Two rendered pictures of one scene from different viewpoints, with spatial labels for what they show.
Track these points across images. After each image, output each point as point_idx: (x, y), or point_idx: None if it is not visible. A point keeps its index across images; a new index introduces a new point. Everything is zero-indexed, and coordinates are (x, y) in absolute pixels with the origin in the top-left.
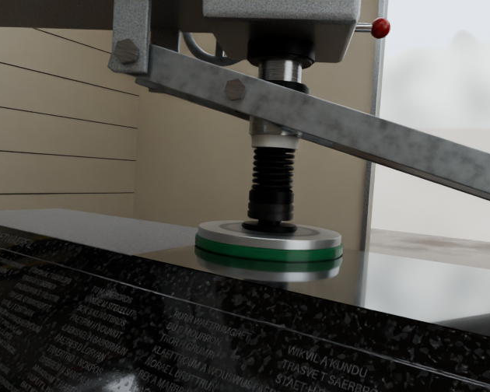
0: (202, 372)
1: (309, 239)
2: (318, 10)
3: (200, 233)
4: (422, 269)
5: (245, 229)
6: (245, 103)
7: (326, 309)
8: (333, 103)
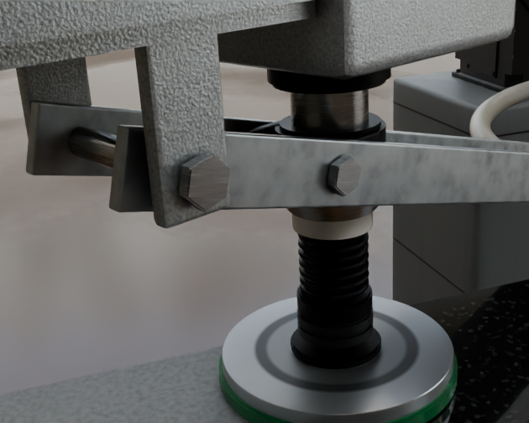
0: None
1: (444, 351)
2: (483, 31)
3: (298, 420)
4: None
5: (327, 368)
6: (353, 191)
7: None
8: (446, 149)
